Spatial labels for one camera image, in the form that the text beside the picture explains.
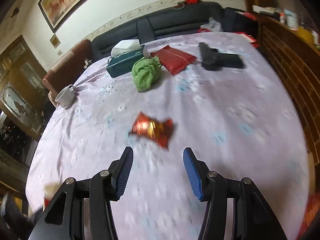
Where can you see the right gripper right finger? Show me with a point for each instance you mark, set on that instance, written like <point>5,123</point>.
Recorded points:
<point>197,174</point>

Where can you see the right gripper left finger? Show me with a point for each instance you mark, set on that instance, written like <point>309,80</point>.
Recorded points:
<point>120,170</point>

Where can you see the red foil wrapper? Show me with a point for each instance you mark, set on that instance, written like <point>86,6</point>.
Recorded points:
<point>153,129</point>

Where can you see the lilac floral tablecloth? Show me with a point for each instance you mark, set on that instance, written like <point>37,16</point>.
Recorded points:
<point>240,122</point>

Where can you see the white ceramic cup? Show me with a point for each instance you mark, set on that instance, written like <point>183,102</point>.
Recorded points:
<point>66,97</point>

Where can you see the green crumpled cloth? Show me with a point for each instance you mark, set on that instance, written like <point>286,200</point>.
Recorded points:
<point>146,72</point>

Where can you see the brown chair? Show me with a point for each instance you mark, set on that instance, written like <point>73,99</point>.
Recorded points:
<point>68,68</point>

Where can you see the black toy pistol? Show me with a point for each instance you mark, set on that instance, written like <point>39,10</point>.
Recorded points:
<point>213,60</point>

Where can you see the red packet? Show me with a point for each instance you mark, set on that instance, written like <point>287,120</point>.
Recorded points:
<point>173,60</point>

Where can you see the dark green tissue box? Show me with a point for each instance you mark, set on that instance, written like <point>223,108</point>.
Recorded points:
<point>124,55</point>

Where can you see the wooden cabinet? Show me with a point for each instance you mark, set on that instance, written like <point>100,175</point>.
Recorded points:
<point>23,95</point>

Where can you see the red plastic basket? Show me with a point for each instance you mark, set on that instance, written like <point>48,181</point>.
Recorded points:
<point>310,213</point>

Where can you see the wooden sideboard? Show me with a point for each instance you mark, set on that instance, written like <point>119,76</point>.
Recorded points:
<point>297,65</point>

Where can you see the black leather sofa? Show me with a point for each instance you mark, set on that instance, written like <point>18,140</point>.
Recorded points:
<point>170,22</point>

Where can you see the red ornament on sofa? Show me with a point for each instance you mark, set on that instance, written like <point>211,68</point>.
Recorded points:
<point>180,5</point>

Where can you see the small gold wall plaque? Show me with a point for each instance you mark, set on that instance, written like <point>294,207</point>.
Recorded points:
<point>54,40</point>

